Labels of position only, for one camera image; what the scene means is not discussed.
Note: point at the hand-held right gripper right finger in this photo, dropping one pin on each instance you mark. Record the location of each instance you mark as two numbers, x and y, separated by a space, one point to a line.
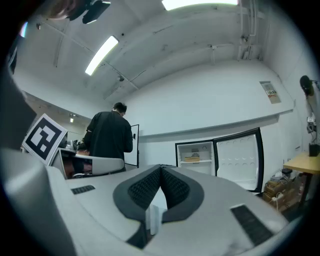
185 197

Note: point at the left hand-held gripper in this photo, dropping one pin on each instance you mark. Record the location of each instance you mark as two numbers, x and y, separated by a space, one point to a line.
43 138

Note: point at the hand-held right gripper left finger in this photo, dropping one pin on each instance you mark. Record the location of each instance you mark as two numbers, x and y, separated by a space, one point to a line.
130 200

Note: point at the cardboard box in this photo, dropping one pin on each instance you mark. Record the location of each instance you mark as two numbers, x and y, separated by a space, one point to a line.
192 158

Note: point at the pile of cardboard boxes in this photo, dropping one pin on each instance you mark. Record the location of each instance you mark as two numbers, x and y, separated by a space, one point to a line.
277 192

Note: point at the long ceiling light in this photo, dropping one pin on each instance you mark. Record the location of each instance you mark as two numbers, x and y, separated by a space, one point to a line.
101 55
200 3

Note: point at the wooden side table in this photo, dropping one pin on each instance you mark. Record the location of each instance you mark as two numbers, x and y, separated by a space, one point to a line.
303 163

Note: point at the black plastic bin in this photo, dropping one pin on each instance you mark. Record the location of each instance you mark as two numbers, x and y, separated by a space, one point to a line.
314 150

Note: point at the white ceiling pipes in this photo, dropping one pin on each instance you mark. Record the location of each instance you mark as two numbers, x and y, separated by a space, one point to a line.
250 30

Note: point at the wall notice sign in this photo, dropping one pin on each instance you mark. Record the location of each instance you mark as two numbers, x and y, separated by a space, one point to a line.
271 93

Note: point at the black wall-mounted device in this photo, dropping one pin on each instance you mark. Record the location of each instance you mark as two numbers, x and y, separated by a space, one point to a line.
306 85

